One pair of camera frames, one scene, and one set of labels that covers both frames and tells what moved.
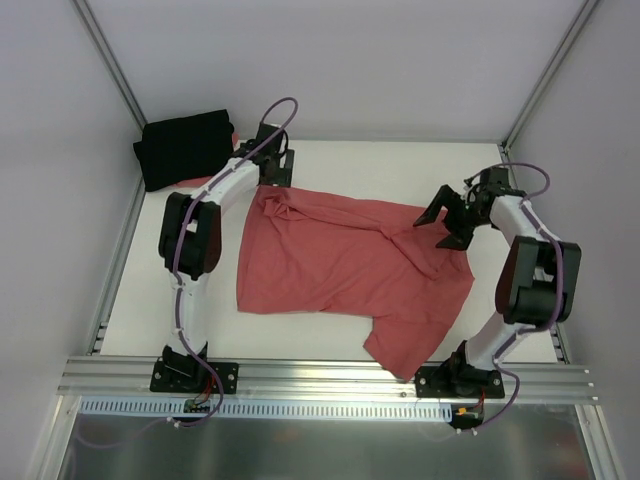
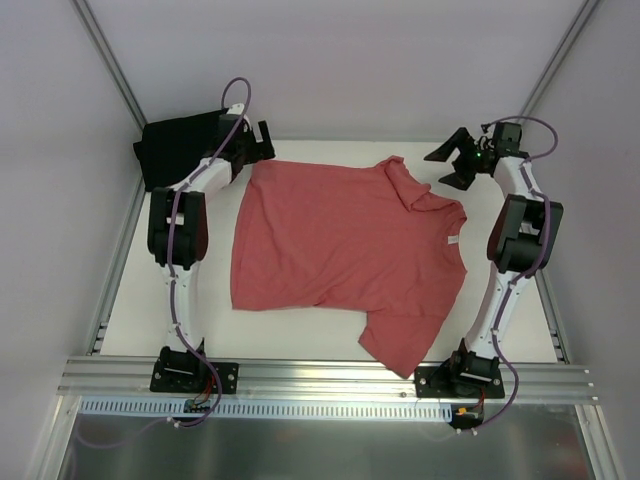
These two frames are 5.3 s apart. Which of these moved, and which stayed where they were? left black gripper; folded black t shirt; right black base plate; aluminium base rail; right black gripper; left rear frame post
Moved: left black gripper; right black gripper
Stayed: right black base plate; left rear frame post; aluminium base rail; folded black t shirt
